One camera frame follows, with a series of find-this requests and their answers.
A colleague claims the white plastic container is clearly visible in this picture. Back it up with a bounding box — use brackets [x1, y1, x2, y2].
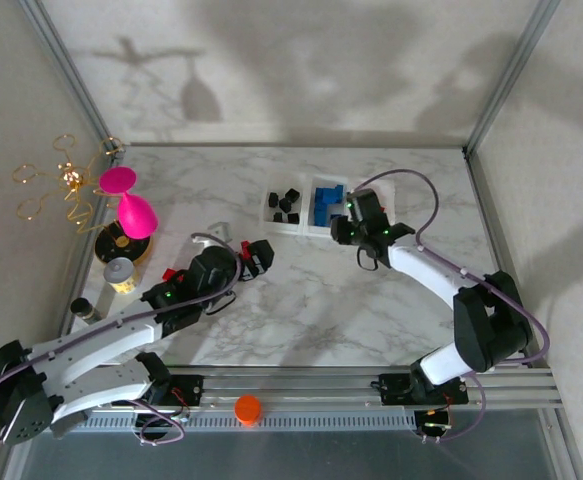
[303, 173, 355, 236]
[260, 171, 308, 235]
[348, 177, 397, 237]

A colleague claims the yellow jar grey lid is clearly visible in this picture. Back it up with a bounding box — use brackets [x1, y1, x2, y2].
[102, 256, 139, 297]

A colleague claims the black round gold-rimmed base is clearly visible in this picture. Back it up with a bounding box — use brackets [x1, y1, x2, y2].
[93, 222, 155, 267]

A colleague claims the pink hourglass-shaped goblet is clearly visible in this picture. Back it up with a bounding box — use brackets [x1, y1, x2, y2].
[98, 166, 160, 241]

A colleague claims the small black bottle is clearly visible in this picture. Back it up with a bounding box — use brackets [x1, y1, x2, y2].
[69, 297, 104, 329]

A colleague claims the orange plastic cylinder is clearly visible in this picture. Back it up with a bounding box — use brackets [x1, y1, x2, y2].
[233, 394, 264, 429]

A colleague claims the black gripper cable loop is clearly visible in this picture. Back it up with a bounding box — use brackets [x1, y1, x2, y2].
[355, 244, 380, 273]
[203, 291, 238, 317]

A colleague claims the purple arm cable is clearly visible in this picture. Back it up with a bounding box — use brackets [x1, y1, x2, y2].
[0, 232, 245, 447]
[353, 168, 552, 445]

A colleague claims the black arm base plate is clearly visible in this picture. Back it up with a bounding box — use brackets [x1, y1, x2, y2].
[160, 374, 206, 407]
[376, 372, 471, 407]

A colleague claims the aluminium mounting rail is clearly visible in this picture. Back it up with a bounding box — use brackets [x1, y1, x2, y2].
[163, 364, 558, 414]

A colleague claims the grey slotted cable duct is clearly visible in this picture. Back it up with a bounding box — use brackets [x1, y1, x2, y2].
[78, 409, 421, 433]

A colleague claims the gold wire stand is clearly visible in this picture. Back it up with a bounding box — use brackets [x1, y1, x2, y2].
[13, 133, 125, 237]

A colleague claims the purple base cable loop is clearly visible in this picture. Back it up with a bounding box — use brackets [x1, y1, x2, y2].
[135, 399, 188, 448]

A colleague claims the aluminium frame post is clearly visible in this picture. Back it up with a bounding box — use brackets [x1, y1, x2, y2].
[462, 0, 563, 157]
[18, 0, 128, 157]

